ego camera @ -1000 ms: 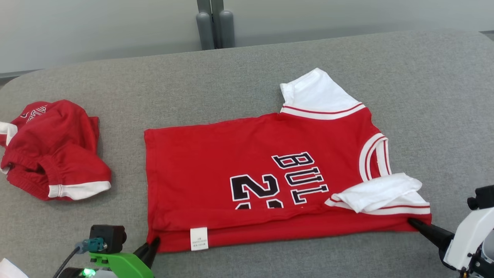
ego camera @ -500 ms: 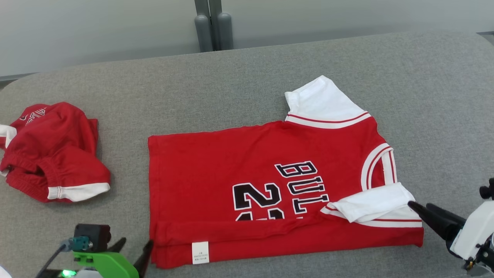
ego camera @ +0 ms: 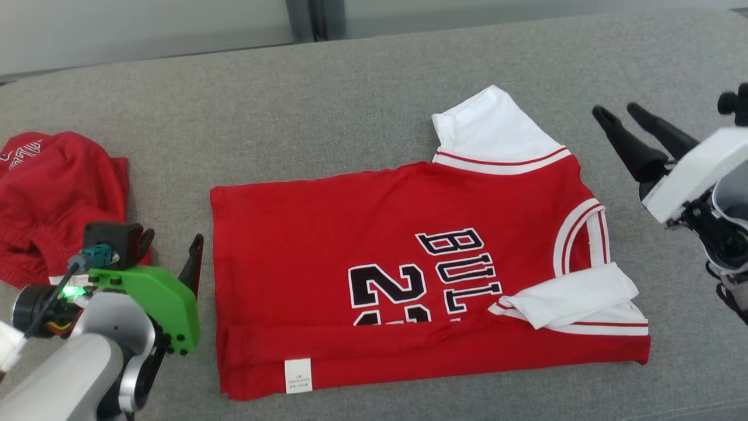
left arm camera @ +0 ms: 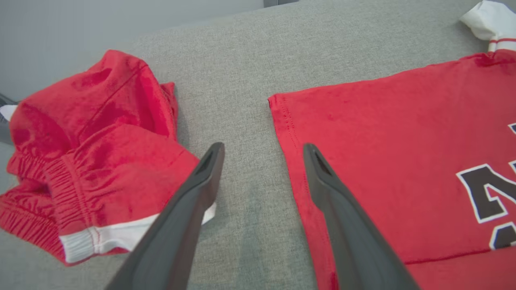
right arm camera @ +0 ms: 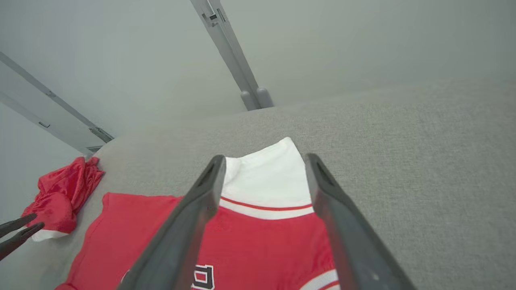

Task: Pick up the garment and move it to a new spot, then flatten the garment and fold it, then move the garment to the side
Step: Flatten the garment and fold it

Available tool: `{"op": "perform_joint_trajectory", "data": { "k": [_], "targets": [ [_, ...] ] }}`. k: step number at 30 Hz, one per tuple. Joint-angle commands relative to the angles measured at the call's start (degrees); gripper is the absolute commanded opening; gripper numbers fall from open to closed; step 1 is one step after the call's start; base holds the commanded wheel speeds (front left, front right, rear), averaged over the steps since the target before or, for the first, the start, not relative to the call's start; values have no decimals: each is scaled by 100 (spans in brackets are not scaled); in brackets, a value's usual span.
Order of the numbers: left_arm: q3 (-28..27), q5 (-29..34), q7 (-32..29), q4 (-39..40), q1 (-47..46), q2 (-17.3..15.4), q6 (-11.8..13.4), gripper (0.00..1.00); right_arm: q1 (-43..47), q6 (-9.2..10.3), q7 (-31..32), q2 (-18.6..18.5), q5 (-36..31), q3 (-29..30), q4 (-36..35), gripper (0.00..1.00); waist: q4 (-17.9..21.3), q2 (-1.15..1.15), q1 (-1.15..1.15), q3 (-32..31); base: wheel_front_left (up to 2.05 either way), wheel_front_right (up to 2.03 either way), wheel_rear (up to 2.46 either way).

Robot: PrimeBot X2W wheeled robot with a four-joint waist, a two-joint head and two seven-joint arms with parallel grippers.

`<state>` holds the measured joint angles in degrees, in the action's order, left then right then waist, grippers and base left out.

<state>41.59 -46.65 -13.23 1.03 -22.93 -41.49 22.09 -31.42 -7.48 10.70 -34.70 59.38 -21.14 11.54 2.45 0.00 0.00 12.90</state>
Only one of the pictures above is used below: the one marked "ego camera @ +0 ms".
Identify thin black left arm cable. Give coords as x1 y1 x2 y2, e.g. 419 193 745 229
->
23 263 79 340

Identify red Bulls basketball jersey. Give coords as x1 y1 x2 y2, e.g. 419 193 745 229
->
209 85 651 402

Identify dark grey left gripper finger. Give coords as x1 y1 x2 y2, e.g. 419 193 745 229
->
177 234 205 299
136 229 156 267

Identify teal left camera cable connector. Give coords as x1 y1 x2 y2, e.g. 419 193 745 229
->
67 244 121 274

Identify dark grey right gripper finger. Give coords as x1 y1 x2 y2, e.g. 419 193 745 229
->
627 103 700 161
592 105 670 183

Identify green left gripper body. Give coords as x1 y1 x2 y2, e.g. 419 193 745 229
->
88 266 200 356

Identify red shorts with white trim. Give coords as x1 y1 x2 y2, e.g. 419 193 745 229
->
0 132 151 289

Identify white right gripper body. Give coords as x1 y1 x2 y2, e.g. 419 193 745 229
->
642 127 748 224

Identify black cylindrical left gripper motor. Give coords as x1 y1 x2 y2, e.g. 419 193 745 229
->
12 284 84 339

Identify white cable label tag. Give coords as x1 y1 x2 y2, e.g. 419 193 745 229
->
0 322 27 372

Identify grey partition post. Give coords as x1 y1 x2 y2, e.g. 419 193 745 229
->
285 0 317 44
310 0 346 41

